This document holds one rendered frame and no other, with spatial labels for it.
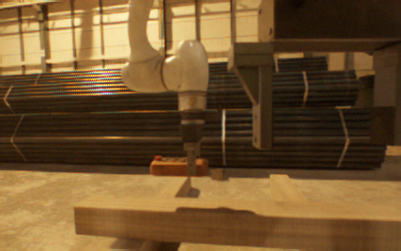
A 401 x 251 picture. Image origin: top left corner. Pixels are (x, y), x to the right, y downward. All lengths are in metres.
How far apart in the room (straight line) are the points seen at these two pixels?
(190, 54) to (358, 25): 0.44
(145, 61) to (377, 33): 0.54
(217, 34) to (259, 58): 9.43
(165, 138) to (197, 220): 1.12
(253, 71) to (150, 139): 1.58
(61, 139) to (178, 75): 1.74
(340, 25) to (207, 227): 0.59
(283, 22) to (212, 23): 9.60
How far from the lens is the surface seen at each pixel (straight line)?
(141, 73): 0.66
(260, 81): 0.21
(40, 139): 2.38
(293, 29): 0.21
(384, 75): 0.29
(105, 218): 0.78
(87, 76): 2.86
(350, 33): 0.24
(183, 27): 9.97
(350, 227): 0.74
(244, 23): 9.77
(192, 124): 0.59
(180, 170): 0.64
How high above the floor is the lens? 0.50
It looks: 4 degrees down
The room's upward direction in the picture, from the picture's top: 1 degrees counter-clockwise
